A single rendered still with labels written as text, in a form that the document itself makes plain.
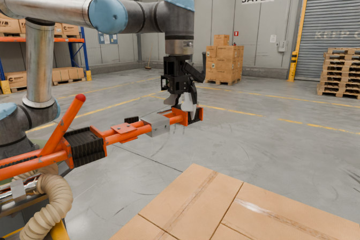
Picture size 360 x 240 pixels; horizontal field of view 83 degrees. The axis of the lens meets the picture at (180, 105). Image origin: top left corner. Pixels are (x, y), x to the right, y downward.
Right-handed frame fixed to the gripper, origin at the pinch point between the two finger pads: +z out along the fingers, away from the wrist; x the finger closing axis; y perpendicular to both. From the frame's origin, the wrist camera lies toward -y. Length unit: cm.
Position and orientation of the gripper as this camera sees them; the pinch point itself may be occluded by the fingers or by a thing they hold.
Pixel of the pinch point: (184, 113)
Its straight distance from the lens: 72.0
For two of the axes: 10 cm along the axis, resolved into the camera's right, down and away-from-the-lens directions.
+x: 6.6, 2.2, -7.2
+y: -7.5, 1.9, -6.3
